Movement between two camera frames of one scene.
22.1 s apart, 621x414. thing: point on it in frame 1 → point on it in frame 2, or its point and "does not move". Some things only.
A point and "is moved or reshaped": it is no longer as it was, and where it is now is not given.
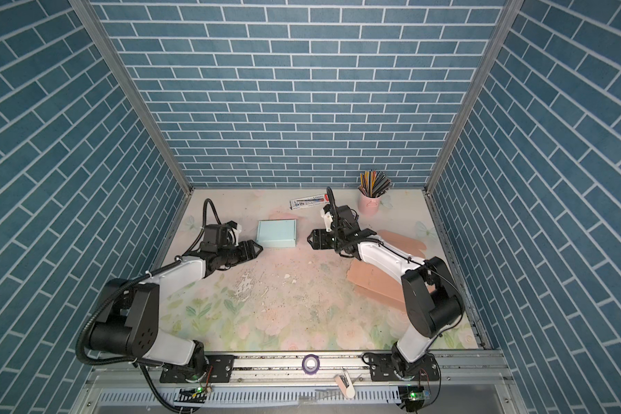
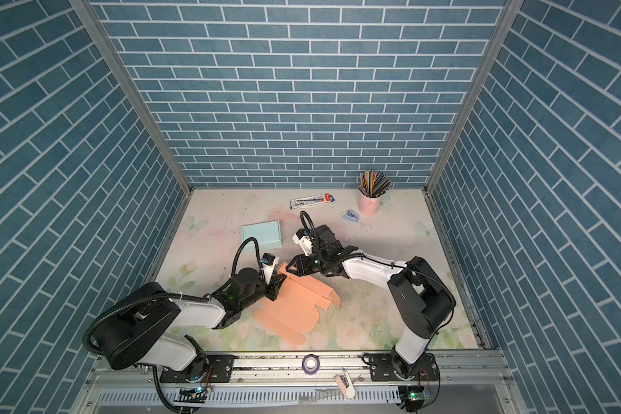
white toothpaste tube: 308,201 does not move
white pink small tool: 346,385 does not move
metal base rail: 306,383 does not move
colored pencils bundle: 373,184 does not move
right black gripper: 320,239 → 301,265
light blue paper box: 277,233 is moved or reshaped
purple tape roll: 317,364 does not move
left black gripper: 248,254 → 274,285
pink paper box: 379,281 → 291,313
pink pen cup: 368,205 does not move
